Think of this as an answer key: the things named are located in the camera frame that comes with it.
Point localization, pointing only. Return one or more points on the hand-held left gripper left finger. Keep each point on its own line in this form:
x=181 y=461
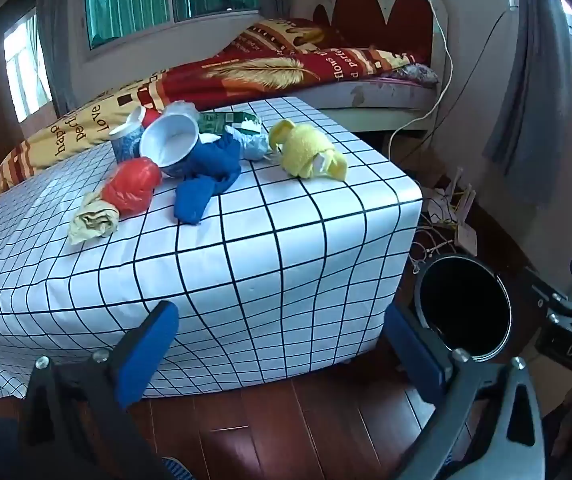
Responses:
x=148 y=350

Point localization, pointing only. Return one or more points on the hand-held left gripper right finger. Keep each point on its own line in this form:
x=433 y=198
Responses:
x=416 y=355

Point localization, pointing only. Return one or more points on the black round trash bin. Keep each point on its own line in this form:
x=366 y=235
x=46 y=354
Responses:
x=466 y=300

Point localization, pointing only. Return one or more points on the beige paper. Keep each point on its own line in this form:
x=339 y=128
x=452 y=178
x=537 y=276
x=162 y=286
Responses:
x=93 y=220

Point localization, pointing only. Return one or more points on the blue cloth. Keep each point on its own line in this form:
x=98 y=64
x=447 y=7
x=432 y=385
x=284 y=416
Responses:
x=195 y=195

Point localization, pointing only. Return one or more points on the red plastic bag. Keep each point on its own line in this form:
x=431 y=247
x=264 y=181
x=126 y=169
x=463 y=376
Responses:
x=133 y=185

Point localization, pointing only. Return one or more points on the blue patterned paper cup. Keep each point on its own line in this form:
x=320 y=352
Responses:
x=125 y=145

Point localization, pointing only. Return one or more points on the blue white paper bowl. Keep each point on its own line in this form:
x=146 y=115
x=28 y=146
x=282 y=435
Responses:
x=170 y=140

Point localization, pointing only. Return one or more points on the yellow plush toy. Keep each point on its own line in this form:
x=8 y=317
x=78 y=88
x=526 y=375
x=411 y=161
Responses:
x=306 y=150

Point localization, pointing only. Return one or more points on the green white milk carton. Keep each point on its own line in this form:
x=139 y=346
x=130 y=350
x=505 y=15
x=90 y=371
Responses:
x=225 y=121

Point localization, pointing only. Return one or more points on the table with grid tablecloth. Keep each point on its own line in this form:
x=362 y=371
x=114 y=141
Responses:
x=291 y=240

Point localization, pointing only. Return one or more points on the crumpled white tissue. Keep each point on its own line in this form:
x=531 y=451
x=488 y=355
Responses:
x=255 y=146

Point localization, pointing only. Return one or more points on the pink mattress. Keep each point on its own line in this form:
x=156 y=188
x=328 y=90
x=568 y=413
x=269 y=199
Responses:
x=391 y=94

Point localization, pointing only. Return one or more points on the floral pillow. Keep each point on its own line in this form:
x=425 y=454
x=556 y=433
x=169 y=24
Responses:
x=413 y=74

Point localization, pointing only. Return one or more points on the red yellow printed blanket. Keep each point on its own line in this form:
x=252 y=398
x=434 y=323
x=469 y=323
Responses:
x=246 y=67

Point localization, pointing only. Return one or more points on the small bright window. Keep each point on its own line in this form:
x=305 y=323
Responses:
x=25 y=70

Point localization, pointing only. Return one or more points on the white red headboard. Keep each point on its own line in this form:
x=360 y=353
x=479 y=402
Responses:
x=416 y=15

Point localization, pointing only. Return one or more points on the white bed frame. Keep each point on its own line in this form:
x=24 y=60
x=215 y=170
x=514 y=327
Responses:
x=391 y=119

